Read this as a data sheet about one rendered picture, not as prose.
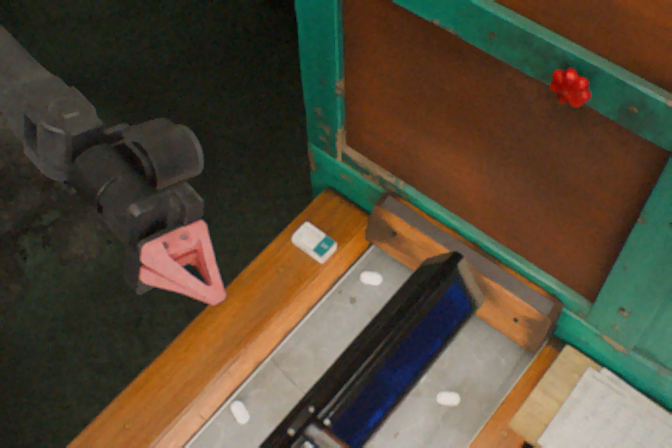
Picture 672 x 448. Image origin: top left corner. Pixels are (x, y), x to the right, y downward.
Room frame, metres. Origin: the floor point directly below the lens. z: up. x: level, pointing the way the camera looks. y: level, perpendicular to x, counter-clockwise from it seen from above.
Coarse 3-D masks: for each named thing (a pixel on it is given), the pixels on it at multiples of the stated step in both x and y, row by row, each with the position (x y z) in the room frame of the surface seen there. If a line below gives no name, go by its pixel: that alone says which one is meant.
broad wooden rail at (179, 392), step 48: (336, 192) 0.75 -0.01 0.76; (288, 240) 0.67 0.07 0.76; (336, 240) 0.66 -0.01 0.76; (240, 288) 0.59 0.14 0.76; (288, 288) 0.58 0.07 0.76; (192, 336) 0.51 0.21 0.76; (240, 336) 0.51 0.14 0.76; (288, 336) 0.52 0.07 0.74; (144, 384) 0.44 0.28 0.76; (192, 384) 0.44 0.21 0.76; (240, 384) 0.45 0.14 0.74; (96, 432) 0.38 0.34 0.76; (144, 432) 0.38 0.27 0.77; (192, 432) 0.38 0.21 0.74
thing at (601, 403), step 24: (600, 384) 0.40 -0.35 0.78; (624, 384) 0.40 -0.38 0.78; (576, 408) 0.37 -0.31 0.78; (600, 408) 0.37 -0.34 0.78; (624, 408) 0.36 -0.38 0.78; (648, 408) 0.36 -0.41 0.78; (552, 432) 0.34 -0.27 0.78; (576, 432) 0.33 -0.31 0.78; (600, 432) 0.33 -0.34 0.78; (624, 432) 0.33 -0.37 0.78; (648, 432) 0.33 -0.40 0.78
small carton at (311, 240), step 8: (304, 224) 0.68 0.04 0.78; (296, 232) 0.67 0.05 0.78; (304, 232) 0.67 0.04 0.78; (312, 232) 0.67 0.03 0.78; (320, 232) 0.67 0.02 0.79; (296, 240) 0.66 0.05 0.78; (304, 240) 0.65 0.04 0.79; (312, 240) 0.65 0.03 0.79; (320, 240) 0.65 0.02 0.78; (328, 240) 0.65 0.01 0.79; (304, 248) 0.64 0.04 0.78; (312, 248) 0.64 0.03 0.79; (320, 248) 0.64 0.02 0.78; (328, 248) 0.64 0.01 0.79; (336, 248) 0.65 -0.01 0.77; (312, 256) 0.63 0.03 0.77; (320, 256) 0.62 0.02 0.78
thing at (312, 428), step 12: (312, 408) 0.27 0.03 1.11; (300, 420) 0.26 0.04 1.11; (312, 420) 0.25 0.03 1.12; (288, 432) 0.25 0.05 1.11; (312, 432) 0.24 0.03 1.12; (324, 432) 0.24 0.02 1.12; (336, 432) 0.24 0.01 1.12; (312, 444) 0.24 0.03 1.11; (324, 444) 0.23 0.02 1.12; (336, 444) 0.23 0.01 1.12; (348, 444) 0.23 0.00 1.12
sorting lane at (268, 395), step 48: (336, 288) 0.59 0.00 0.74; (384, 288) 0.59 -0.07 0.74; (336, 336) 0.51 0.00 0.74; (480, 336) 0.50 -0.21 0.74; (288, 384) 0.44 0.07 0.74; (432, 384) 0.43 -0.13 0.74; (480, 384) 0.42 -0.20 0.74; (240, 432) 0.38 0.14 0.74; (384, 432) 0.36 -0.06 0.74; (432, 432) 0.36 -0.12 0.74
